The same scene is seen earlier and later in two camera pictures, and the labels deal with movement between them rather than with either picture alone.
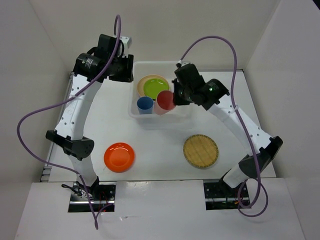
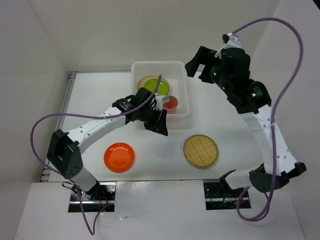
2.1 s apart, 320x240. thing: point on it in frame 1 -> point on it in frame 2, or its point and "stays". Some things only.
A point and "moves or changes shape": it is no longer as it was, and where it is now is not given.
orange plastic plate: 119,157 stays
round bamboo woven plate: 200,150 stays
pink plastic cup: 164,102 moves or changes shape
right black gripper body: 181,94 -> 210,60
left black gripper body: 122,69 -> 149,114
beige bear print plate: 141,82 stays
